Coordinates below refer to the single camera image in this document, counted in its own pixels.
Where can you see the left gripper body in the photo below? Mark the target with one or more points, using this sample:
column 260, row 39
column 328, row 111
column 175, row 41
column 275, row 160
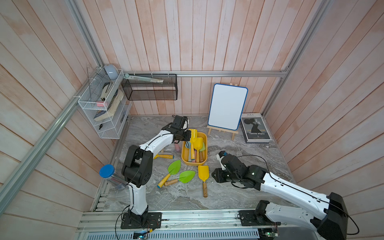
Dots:
column 185, row 135

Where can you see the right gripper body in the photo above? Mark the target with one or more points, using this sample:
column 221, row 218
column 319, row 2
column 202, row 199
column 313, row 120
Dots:
column 222, row 176

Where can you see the yellow scoop blue-tipped handle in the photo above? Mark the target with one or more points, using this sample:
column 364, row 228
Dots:
column 193, row 137

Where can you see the yellow scoop wooden handle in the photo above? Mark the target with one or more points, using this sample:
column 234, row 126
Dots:
column 203, row 171

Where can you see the light green shovel wooden handle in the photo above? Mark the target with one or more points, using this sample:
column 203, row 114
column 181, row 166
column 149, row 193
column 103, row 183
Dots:
column 201, row 153

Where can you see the light blue shovel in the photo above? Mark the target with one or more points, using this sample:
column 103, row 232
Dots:
column 188, row 150

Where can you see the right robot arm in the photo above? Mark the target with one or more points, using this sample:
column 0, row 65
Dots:
column 325, row 214

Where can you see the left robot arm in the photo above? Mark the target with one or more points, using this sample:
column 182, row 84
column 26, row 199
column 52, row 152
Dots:
column 138, row 165

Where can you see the yellow scoop left blue tip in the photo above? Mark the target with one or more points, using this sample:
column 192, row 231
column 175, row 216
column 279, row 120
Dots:
column 164, row 156

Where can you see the wooden easel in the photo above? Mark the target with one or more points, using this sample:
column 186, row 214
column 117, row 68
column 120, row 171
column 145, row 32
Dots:
column 234, row 133

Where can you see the black and white book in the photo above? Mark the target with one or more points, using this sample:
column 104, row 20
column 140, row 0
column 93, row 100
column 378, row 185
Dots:
column 254, row 128

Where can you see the black mesh basket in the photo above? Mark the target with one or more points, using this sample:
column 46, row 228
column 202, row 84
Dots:
column 143, row 91

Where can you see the light green ruler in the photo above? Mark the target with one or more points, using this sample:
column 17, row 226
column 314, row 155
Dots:
column 142, row 79

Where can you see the blue-lid tube container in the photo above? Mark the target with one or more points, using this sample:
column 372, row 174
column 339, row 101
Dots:
column 109, row 173

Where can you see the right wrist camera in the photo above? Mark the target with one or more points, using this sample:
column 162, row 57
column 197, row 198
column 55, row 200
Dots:
column 220, row 156

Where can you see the green shovel yellow handle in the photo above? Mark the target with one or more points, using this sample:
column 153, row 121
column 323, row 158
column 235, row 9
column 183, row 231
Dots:
column 173, row 169

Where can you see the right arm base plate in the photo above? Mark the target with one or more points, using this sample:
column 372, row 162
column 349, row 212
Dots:
column 252, row 218

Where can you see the whiteboard blue frame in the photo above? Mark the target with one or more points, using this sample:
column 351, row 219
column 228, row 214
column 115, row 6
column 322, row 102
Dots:
column 227, row 106

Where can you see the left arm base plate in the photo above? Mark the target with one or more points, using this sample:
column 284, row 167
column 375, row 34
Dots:
column 145, row 221

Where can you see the white wire shelf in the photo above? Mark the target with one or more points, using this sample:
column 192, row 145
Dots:
column 111, row 128

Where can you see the books in wire shelf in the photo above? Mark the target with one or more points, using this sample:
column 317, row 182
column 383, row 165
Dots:
column 111, row 106

